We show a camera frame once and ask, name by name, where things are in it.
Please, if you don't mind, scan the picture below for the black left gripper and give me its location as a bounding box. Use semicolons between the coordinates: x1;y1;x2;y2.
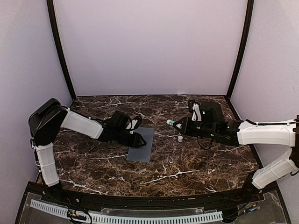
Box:
113;128;145;148

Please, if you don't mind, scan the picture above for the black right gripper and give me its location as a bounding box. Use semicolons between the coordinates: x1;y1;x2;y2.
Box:
174;116;217;139

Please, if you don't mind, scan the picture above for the green and white glue stick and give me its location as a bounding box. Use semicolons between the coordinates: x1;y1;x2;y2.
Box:
166;119;182;128

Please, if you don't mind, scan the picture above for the grey paper envelope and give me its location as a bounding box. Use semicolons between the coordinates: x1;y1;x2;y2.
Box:
127;127;155;163

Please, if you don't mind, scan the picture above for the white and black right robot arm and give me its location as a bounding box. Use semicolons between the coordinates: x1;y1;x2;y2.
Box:
167;100;299;203

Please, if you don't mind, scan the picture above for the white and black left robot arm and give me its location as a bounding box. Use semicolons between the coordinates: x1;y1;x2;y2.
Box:
28;98;147;203

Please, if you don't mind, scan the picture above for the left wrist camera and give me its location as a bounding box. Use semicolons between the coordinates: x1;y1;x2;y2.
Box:
126;115;142;134

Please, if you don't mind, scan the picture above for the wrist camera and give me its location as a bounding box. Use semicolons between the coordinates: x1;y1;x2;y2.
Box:
126;115;142;134
188;99;201;121

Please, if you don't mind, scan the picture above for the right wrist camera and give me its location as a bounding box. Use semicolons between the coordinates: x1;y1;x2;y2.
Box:
188;99;201;121

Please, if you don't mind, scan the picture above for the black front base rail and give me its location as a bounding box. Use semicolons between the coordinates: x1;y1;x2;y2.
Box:
17;182;285;217

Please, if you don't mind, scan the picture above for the white slotted cable duct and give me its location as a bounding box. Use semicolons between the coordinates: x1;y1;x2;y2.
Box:
30;199;223;224

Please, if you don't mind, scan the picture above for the right black frame post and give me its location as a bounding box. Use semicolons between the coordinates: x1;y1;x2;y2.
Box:
226;0;254;101

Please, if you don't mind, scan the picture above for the black frame post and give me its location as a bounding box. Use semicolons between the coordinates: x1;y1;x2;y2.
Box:
46;0;77;101
226;0;254;101

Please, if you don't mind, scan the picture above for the left black frame post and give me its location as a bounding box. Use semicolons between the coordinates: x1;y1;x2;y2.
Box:
46;0;77;101

